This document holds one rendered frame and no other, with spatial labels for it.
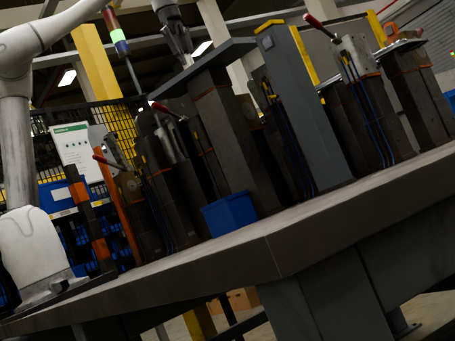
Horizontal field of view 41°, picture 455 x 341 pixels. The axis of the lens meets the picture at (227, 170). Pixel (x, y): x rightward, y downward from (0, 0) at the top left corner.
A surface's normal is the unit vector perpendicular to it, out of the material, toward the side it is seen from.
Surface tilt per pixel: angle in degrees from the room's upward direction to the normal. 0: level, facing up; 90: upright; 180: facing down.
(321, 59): 90
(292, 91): 90
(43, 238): 86
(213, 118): 90
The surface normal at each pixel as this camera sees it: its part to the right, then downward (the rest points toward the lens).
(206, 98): -0.62, 0.19
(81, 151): 0.68, -0.34
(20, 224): 0.12, -0.48
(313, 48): 0.46, -0.26
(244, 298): -0.79, 0.27
